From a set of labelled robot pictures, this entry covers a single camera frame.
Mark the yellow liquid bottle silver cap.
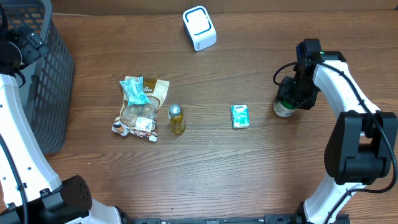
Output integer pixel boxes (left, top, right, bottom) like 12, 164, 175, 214
169, 104, 185, 134

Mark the green lid white jar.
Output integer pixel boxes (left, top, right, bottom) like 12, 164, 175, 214
273, 99, 296, 118

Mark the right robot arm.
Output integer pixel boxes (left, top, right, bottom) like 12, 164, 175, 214
264, 39, 397, 224

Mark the teal tissue pack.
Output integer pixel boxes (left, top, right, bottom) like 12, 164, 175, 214
231, 105, 250, 129

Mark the teal snack packet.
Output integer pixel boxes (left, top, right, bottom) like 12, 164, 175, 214
119, 77, 150, 106

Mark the brown snack bag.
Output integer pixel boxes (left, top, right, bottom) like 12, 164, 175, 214
112, 76, 170, 142

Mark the white barcode scanner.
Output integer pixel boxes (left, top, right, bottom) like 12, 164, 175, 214
182, 6, 217, 52

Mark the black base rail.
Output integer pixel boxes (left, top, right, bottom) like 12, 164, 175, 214
124, 213, 352, 224

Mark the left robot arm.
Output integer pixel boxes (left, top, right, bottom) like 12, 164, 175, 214
1, 11, 130, 223

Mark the grey plastic mesh basket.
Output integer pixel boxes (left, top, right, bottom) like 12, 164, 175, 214
1, 0, 74, 154

